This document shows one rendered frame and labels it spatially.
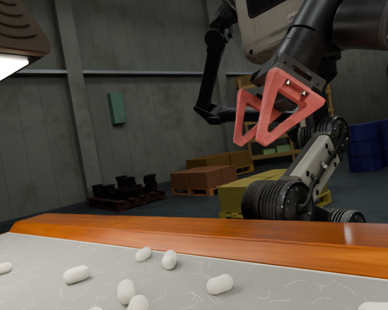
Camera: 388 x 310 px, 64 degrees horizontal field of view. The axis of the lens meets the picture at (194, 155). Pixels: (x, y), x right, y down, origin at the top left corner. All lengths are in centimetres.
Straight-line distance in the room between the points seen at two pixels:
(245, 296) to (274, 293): 3
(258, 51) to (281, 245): 63
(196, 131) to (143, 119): 153
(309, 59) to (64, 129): 624
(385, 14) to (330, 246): 27
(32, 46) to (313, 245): 41
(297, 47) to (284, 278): 28
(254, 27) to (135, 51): 664
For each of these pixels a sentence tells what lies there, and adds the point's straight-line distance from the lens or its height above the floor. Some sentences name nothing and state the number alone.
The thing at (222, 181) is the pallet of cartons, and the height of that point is 18.
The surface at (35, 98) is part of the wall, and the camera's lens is 652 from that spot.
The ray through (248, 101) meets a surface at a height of 96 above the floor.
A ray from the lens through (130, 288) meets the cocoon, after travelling 41.
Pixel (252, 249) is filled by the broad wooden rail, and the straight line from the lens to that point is 47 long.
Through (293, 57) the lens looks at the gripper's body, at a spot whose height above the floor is 100.
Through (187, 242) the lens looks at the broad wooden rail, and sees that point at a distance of 53.
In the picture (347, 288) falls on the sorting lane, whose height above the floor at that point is 74.
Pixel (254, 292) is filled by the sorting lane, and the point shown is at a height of 74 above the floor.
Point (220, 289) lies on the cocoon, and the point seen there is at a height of 75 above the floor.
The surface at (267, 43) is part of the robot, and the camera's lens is 93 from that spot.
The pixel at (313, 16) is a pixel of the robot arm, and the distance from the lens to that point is 43.
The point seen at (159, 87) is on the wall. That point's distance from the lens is 757.
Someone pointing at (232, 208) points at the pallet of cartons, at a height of 17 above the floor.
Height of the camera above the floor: 92
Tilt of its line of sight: 3 degrees down
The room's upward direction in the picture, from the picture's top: 9 degrees counter-clockwise
